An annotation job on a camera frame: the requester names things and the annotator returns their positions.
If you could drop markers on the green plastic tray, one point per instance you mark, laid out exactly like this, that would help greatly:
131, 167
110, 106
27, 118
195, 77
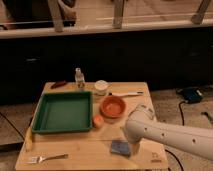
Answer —
63, 112

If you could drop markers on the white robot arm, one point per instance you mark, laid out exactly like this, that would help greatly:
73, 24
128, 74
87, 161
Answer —
142, 123

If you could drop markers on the dark red sausage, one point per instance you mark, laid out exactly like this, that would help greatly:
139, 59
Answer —
58, 84

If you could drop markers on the orange terracotta bowl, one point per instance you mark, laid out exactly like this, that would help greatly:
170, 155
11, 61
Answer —
112, 106

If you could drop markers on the white cup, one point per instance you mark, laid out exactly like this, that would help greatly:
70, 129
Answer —
101, 87

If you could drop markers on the small orange fruit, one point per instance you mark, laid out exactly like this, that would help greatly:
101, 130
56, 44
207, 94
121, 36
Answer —
98, 121

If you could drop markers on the white handled knife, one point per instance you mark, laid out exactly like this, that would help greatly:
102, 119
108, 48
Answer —
128, 94

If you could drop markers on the blue black box device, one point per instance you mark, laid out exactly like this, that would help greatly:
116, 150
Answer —
190, 95

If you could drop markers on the blue sponge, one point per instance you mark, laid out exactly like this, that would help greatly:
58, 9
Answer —
120, 147

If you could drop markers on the clear glass bottle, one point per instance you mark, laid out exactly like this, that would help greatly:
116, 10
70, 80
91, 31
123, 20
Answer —
79, 78

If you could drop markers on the silver metal fork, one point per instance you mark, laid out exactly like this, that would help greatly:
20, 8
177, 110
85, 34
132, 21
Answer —
40, 159

